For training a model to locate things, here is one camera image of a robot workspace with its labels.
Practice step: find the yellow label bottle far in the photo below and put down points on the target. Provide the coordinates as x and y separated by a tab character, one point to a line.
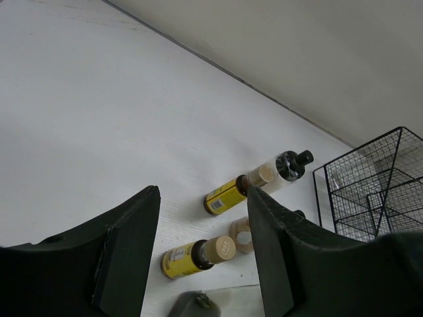
235	191

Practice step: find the white spice jar far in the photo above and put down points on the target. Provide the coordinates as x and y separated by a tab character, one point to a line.
284	170

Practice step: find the black wire basket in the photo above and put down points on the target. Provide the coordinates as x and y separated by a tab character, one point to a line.
374	189

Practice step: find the brown spice jar black lid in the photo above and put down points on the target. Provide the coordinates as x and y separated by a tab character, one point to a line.
239	232

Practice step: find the glass bottle dark contents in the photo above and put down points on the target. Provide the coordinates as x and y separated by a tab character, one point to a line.
242	301

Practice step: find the yellow label bottle near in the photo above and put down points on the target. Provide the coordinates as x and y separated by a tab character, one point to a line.
197	256

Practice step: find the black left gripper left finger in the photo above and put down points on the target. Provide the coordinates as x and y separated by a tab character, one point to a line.
98	268

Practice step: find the yellow label bottle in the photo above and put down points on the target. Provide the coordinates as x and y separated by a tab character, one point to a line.
197	256
235	191

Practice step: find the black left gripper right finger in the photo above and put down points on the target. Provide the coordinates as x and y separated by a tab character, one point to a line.
306	270

